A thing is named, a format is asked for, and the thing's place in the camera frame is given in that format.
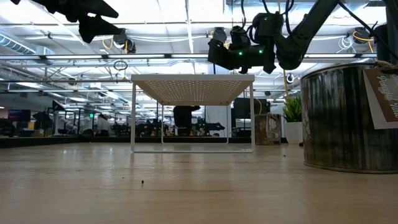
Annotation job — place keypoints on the background computer monitor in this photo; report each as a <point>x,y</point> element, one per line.
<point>19,115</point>

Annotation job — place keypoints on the white perforated metal shelf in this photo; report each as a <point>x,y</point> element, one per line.
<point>192,77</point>

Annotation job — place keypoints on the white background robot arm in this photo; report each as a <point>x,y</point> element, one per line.
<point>70,124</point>

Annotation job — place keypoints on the silver ceiling air duct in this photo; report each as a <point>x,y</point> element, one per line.
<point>18,45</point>

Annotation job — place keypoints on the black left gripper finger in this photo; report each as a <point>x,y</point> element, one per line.
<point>81,7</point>
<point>96,28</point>

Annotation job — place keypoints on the black background screen panel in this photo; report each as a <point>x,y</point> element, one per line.
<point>248,109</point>

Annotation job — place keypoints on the green plant in white pot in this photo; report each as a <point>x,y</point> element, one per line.
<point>292,133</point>

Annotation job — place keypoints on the small round ceiling reel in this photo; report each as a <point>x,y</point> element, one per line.
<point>289,78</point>

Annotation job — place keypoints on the small black ceiling dome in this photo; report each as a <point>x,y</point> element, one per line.
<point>267,93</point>

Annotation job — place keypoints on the person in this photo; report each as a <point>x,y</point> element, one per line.
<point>103,126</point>
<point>183,116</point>

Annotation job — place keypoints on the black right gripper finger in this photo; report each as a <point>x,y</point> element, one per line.
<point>220,51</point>
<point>227,64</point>

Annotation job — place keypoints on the black background robot arm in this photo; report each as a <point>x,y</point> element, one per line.
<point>214,127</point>

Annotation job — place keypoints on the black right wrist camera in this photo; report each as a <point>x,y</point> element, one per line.
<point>239,35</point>

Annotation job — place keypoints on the black rig support frame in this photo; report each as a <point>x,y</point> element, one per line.
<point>381,43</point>

